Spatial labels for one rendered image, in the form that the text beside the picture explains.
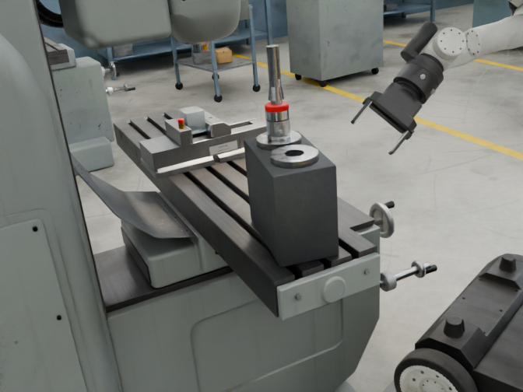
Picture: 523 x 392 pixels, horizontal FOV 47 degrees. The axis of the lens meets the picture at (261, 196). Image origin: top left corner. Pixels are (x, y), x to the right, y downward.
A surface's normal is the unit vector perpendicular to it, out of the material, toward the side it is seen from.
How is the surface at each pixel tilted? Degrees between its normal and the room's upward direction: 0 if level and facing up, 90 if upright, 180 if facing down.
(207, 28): 122
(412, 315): 0
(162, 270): 90
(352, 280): 90
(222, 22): 118
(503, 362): 0
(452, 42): 59
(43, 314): 89
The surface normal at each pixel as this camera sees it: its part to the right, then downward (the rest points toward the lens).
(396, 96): 0.09, -0.12
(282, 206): 0.26, 0.39
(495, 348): -0.08, -0.90
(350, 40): 0.52, 0.32
